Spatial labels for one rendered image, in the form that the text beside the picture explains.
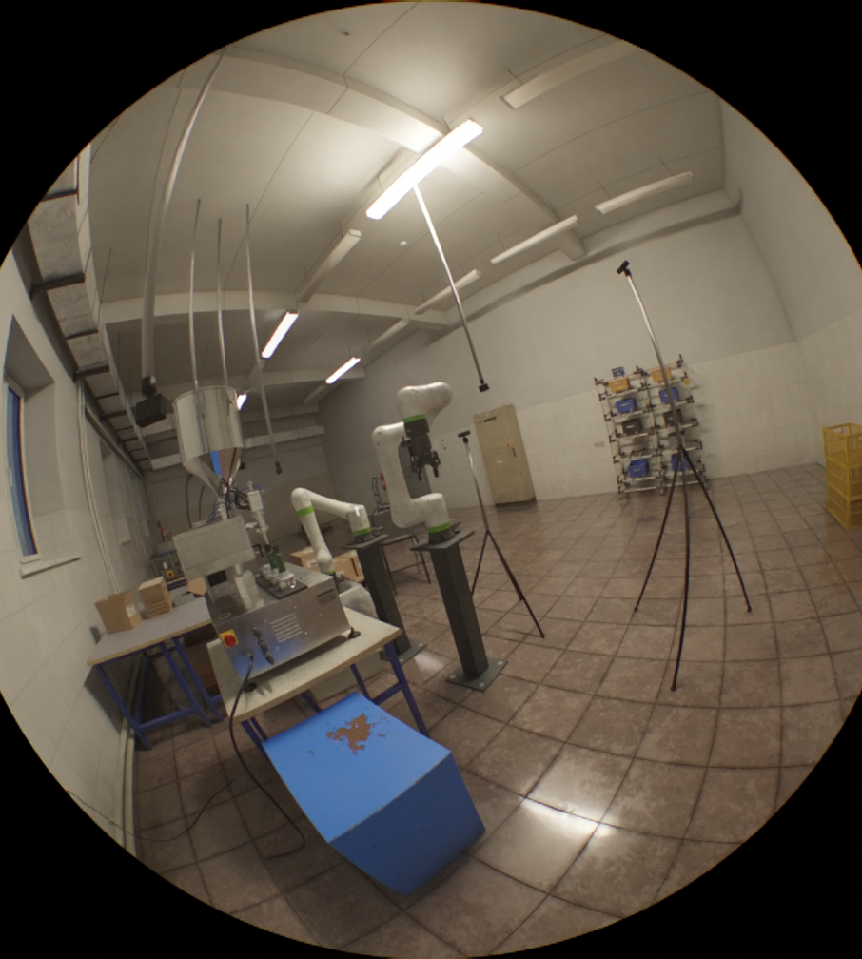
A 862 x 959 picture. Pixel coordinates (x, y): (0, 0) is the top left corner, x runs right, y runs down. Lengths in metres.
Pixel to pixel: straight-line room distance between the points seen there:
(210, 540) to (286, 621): 0.38
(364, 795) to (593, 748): 1.03
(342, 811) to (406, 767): 0.22
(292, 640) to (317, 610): 0.15
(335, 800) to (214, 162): 4.14
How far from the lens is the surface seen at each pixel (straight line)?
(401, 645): 2.53
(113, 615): 2.92
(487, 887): 1.41
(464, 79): 3.64
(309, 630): 1.27
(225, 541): 1.17
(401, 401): 1.25
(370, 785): 0.98
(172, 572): 5.67
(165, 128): 3.56
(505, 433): 6.28
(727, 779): 1.60
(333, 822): 0.96
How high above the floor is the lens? 1.36
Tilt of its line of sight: 4 degrees down
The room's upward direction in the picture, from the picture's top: 15 degrees counter-clockwise
